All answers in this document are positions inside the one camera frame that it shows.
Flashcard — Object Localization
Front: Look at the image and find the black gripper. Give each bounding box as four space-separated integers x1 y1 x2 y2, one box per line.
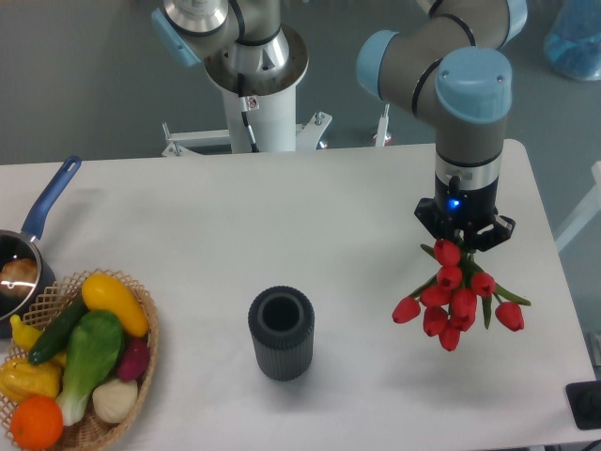
414 176 516 252

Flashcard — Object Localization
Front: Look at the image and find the red tulip bouquet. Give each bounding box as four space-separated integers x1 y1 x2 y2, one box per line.
392 239 531 352

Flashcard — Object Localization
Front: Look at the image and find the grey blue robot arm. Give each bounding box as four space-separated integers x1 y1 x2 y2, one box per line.
151 1 528 251

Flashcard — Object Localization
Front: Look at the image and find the blue plastic bag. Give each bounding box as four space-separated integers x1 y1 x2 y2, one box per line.
544 0 600 82

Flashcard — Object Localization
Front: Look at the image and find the dark grey ribbed vase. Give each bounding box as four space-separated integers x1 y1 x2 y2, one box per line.
248 286 315 381

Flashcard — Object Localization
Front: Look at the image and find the black device at edge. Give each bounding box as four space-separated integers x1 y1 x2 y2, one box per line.
565 381 600 430

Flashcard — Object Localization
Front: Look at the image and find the red purple radish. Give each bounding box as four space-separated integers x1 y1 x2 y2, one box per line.
116 337 150 381

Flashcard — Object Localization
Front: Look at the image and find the yellow squash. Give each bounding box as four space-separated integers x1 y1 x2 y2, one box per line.
81 273 149 337

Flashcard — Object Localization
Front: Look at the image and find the green bok choy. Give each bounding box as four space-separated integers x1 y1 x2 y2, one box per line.
56 310 124 427

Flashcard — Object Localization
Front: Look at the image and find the white garlic bulb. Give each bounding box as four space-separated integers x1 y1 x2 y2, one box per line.
92 379 138 424

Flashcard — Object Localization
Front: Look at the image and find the woven wicker basket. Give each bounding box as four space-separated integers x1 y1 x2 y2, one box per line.
1 269 159 450

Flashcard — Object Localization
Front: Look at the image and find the green cucumber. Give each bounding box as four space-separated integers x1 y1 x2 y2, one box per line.
28 296 88 365

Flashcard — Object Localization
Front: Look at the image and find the brown bread roll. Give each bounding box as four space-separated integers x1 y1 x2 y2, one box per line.
1 258 38 300

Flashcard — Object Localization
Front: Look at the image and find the yellow banana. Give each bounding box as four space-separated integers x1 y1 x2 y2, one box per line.
9 315 67 367

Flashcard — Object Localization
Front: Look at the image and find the yellow bell pepper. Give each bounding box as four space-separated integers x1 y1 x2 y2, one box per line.
1 357 62 404

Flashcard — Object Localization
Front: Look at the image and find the orange fruit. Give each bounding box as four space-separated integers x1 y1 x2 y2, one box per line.
9 396 63 450

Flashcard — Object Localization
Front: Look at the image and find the white frame at right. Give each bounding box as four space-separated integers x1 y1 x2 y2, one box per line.
554 161 600 253

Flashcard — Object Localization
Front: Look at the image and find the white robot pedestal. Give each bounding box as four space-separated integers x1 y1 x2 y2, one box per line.
161 23 395 158

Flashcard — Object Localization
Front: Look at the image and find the black cable on pedestal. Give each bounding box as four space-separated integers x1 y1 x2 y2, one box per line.
236 72 261 153

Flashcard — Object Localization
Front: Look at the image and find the blue handled saucepan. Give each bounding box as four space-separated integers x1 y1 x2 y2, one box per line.
1 156 82 339

